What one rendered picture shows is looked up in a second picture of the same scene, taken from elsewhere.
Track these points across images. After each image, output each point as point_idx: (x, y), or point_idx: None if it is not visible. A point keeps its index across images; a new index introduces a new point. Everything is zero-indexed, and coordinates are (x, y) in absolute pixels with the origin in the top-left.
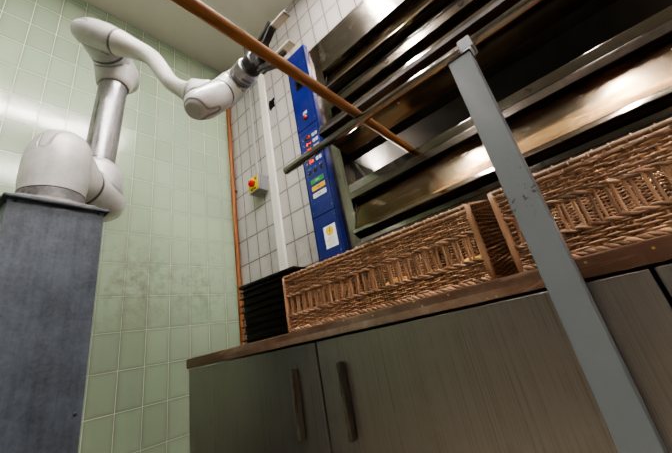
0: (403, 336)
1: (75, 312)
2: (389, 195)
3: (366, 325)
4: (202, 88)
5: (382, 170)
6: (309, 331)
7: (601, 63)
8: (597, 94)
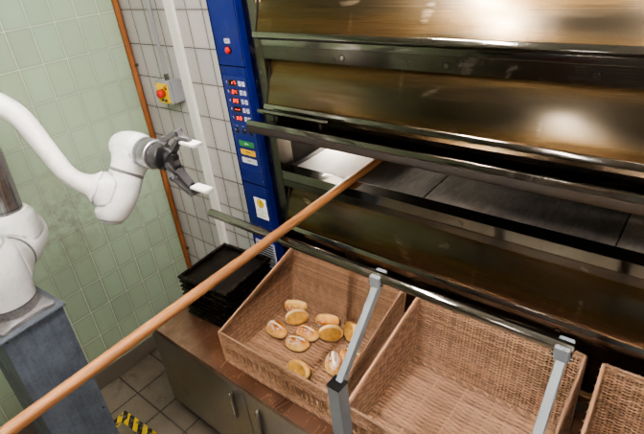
0: (289, 426)
1: (79, 370)
2: (321, 207)
3: (271, 411)
4: (113, 206)
5: (317, 183)
6: (239, 386)
7: (518, 250)
8: (504, 264)
